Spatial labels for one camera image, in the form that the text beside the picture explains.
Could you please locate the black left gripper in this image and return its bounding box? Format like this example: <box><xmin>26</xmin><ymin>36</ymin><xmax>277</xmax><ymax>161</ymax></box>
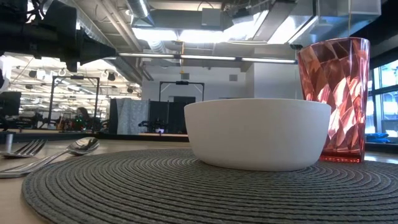
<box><xmin>0</xmin><ymin>0</ymin><xmax>117</xmax><ymax>73</ymax></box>

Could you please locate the silver spoon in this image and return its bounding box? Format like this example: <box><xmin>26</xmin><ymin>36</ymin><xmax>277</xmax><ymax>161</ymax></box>
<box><xmin>0</xmin><ymin>137</ymin><xmax>100</xmax><ymax>179</ymax></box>

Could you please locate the silver fork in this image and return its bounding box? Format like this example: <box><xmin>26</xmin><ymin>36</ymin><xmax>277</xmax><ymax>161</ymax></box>
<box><xmin>0</xmin><ymin>139</ymin><xmax>48</xmax><ymax>159</ymax></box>

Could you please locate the white bowl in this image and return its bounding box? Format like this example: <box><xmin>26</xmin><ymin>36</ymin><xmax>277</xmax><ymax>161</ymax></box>
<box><xmin>183</xmin><ymin>98</ymin><xmax>332</xmax><ymax>172</ymax></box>

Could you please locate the grey cloth cover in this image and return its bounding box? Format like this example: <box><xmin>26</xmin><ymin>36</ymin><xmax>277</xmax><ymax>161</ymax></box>
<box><xmin>115</xmin><ymin>98</ymin><xmax>150</xmax><ymax>135</ymax></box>

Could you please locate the dark computer monitor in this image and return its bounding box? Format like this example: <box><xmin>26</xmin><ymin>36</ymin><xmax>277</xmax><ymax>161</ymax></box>
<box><xmin>0</xmin><ymin>91</ymin><xmax>22</xmax><ymax>118</ymax></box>

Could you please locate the black partition panel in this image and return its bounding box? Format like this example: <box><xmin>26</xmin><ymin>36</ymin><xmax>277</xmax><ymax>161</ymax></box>
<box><xmin>149</xmin><ymin>96</ymin><xmax>189</xmax><ymax>134</ymax></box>

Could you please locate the long ceiling light bar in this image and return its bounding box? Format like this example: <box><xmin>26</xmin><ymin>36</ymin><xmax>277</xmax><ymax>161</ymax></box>
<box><xmin>102</xmin><ymin>52</ymin><xmax>297</xmax><ymax>65</ymax></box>

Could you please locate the grey ceiling box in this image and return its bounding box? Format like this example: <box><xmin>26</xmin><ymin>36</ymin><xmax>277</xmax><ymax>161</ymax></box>
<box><xmin>201</xmin><ymin>7</ymin><xmax>223</xmax><ymax>27</ymax></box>

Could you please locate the grey round woven placemat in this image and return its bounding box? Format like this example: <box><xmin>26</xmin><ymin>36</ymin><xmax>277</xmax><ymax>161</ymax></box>
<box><xmin>21</xmin><ymin>148</ymin><xmax>398</xmax><ymax>224</ymax></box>

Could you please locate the red faceted plastic tumbler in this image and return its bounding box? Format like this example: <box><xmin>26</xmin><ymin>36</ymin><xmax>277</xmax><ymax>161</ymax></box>
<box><xmin>297</xmin><ymin>37</ymin><xmax>371</xmax><ymax>164</ymax></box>

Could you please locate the blue cushion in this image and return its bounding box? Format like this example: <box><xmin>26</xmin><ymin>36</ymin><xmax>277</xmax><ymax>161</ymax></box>
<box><xmin>365</xmin><ymin>133</ymin><xmax>391</xmax><ymax>144</ymax></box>

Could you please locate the black gantry frame with lamps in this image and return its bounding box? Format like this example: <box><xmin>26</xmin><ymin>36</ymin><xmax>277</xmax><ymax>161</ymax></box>
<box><xmin>48</xmin><ymin>75</ymin><xmax>101</xmax><ymax>131</ymax></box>

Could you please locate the round silver ventilation duct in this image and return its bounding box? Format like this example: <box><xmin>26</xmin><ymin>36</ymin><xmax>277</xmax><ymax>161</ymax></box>
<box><xmin>126</xmin><ymin>0</ymin><xmax>155</xmax><ymax>27</ymax></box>

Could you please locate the black gantry frame with camera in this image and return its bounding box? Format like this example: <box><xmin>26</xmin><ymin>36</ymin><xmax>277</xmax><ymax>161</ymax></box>
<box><xmin>159</xmin><ymin>80</ymin><xmax>205</xmax><ymax>103</ymax></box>

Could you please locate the silver metal post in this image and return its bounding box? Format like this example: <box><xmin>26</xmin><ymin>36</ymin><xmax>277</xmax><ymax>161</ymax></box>
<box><xmin>2</xmin><ymin>130</ymin><xmax>17</xmax><ymax>154</ymax></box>

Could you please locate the large sheet-metal duct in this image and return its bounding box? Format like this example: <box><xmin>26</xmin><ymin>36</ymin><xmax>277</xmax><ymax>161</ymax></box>
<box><xmin>223</xmin><ymin>0</ymin><xmax>382</xmax><ymax>47</ymax></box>

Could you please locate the window with dark frame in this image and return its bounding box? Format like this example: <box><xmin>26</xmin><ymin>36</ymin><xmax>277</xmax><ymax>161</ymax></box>
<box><xmin>365</xmin><ymin>58</ymin><xmax>398</xmax><ymax>138</ymax></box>

